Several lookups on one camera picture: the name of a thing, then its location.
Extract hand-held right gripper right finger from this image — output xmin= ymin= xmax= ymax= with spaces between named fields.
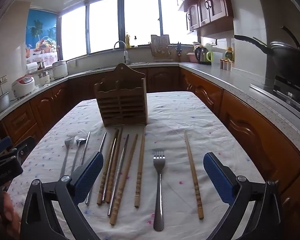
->
xmin=203 ymin=152 xmax=284 ymax=240

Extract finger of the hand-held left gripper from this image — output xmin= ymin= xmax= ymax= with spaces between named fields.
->
xmin=12 ymin=136 xmax=36 ymax=162
xmin=0 ymin=136 xmax=13 ymax=157

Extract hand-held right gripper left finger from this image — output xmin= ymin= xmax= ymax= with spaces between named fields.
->
xmin=20 ymin=151 xmax=104 ymax=240

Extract wooden chopstick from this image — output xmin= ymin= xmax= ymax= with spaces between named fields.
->
xmin=134 ymin=129 xmax=146 ymax=208
xmin=109 ymin=134 xmax=138 ymax=225
xmin=184 ymin=131 xmax=204 ymax=220
xmin=105 ymin=127 xmax=123 ymax=204
xmin=97 ymin=129 xmax=119 ymax=205

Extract wooden chopsticks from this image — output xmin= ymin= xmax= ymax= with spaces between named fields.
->
xmin=102 ymin=129 xmax=120 ymax=203

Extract steel chopstick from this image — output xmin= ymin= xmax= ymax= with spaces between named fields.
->
xmin=85 ymin=132 xmax=107 ymax=205
xmin=79 ymin=131 xmax=91 ymax=166
xmin=107 ymin=134 xmax=129 ymax=217

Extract small steel fork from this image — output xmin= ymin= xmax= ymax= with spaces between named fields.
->
xmin=59 ymin=137 xmax=75 ymax=179

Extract steel spoon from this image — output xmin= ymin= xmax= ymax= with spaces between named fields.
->
xmin=70 ymin=138 xmax=87 ymax=174

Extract large steel fork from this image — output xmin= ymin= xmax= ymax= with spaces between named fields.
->
xmin=153 ymin=151 xmax=165 ymax=231

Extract wooden utensil holder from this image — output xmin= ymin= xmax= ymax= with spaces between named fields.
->
xmin=94 ymin=63 xmax=148 ymax=127

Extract person's left hand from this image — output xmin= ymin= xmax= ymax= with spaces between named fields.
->
xmin=0 ymin=189 xmax=22 ymax=240

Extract metal cooking pot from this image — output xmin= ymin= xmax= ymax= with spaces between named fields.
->
xmin=0 ymin=92 xmax=11 ymax=115

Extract wooden lower kitchen cabinets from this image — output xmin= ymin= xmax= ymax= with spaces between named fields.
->
xmin=0 ymin=66 xmax=300 ymax=240

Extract wooden kitchen cabinets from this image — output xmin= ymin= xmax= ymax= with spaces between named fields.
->
xmin=0 ymin=66 xmax=300 ymax=240
xmin=170 ymin=0 xmax=234 ymax=37

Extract white and red rice cooker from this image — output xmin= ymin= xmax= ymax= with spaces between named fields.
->
xmin=11 ymin=75 xmax=35 ymax=99

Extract small lidded white appliance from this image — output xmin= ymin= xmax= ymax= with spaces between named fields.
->
xmin=38 ymin=70 xmax=52 ymax=85

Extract white floral tablecloth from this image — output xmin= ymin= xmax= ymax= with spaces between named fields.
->
xmin=7 ymin=91 xmax=265 ymax=240

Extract white electric cooker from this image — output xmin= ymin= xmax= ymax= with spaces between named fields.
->
xmin=52 ymin=60 xmax=68 ymax=80

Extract grey kitchen countertop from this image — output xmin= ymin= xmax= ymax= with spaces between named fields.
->
xmin=0 ymin=61 xmax=300 ymax=168

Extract gas stove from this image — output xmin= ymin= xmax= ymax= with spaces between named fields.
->
xmin=250 ymin=75 xmax=300 ymax=120

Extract spice jar set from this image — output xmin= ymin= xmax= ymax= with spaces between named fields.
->
xmin=219 ymin=59 xmax=234 ymax=72

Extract steel kitchen faucet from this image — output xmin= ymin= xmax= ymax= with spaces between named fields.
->
xmin=113 ymin=41 xmax=129 ymax=65

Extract steel electric kettle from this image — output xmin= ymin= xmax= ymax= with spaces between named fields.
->
xmin=194 ymin=44 xmax=210 ymax=65

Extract black wok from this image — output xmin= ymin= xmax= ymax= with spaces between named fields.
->
xmin=234 ymin=34 xmax=300 ymax=83

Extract wooden countertop rack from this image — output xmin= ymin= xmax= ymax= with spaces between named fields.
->
xmin=150 ymin=34 xmax=174 ymax=61

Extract kitchen window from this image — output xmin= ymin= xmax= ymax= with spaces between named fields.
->
xmin=57 ymin=0 xmax=199 ymax=60

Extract wooden upper kitchen cabinets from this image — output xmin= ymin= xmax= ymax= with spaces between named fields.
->
xmin=170 ymin=0 xmax=234 ymax=37

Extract blue fruit wall poster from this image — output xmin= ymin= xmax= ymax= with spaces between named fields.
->
xmin=26 ymin=8 xmax=58 ymax=64

